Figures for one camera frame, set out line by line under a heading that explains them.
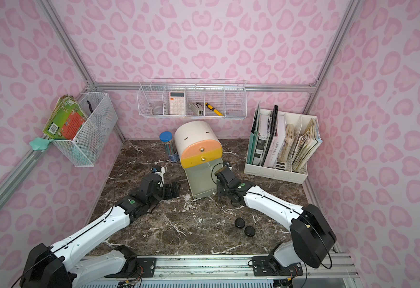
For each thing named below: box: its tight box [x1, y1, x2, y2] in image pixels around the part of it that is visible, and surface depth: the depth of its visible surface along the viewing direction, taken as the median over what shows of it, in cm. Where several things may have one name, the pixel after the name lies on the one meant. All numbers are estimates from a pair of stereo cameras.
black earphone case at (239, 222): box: [234, 217, 246, 228], surface depth 86 cm
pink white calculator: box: [169, 91, 186, 116], surface depth 97 cm
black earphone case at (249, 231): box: [244, 225, 256, 237], surface depth 84 cm
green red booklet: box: [42, 94, 89, 141], surface depth 73 cm
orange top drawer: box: [181, 139, 222, 159], surface depth 89 cm
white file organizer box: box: [243, 108, 318, 185], surface depth 97 cm
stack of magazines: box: [291, 117, 323, 173], surface depth 90 cm
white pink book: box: [264, 135, 286, 168], surface depth 92 cm
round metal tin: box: [150, 105, 164, 115], surface depth 97 cm
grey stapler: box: [188, 101, 204, 116], surface depth 101 cm
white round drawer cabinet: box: [174, 120, 223, 169], surface depth 94 cm
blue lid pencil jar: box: [159, 130, 180, 163], surface depth 100 cm
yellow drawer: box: [181, 147, 224, 169], surface depth 94 cm
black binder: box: [261, 105, 279, 167], surface depth 86 cm
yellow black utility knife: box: [205, 102, 224, 117], surface depth 100 cm
